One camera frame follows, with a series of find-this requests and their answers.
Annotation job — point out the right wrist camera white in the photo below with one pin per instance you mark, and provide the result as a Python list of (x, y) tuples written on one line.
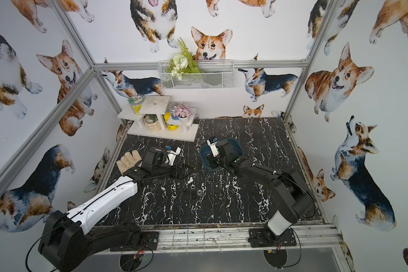
[(211, 142)]

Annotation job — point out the blue cup on shelf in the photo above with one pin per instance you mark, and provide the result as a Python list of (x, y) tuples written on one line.
[(172, 108)]

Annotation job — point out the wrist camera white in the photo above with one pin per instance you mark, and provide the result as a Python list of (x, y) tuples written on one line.
[(172, 153), (211, 142)]

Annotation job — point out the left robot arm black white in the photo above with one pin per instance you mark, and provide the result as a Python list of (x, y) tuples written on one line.
[(69, 238)]

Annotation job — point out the green white artificial flowers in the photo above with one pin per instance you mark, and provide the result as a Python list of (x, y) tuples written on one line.
[(182, 64)]

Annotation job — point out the pink flowers in white pot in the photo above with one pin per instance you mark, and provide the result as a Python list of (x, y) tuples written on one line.
[(183, 112)]

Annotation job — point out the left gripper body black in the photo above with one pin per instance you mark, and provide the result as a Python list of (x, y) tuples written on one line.
[(161, 157)]

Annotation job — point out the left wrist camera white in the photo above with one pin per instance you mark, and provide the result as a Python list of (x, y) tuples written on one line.
[(172, 153)]

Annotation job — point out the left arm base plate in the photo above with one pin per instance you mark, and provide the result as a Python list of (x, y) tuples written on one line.
[(139, 241)]

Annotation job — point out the woven basket with plant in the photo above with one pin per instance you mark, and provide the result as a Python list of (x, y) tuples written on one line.
[(152, 123)]

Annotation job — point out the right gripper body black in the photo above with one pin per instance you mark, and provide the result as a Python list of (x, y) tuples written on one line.
[(220, 155)]

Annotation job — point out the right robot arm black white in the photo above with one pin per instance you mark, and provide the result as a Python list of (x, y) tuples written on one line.
[(291, 200)]

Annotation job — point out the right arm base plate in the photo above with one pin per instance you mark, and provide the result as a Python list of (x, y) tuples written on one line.
[(261, 238)]

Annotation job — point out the green yellow snack cup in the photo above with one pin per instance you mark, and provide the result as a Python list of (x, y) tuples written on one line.
[(136, 103)]

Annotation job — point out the beige work glove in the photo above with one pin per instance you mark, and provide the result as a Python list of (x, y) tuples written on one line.
[(128, 160)]

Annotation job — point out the teal plastic storage box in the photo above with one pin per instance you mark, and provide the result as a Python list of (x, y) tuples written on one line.
[(229, 151)]

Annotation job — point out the white wire wall basket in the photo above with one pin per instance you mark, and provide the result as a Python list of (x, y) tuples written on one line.
[(212, 75)]

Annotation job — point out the white tiered display shelf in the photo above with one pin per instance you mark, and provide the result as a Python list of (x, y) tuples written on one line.
[(171, 129)]

